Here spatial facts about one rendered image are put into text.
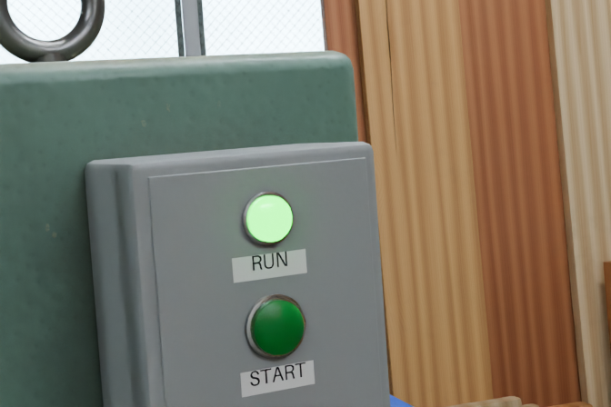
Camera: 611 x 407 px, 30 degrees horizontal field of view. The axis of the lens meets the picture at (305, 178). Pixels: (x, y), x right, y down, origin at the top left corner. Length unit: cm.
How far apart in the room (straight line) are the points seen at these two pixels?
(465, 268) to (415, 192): 15
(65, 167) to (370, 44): 140
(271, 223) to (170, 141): 8
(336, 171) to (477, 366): 148
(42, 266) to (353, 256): 12
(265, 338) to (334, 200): 6
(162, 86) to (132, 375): 12
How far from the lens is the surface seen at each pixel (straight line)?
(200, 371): 41
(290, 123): 49
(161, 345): 41
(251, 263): 42
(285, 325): 42
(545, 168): 198
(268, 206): 41
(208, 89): 48
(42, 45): 56
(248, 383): 42
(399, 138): 183
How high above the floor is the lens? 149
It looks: 3 degrees down
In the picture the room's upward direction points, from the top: 4 degrees counter-clockwise
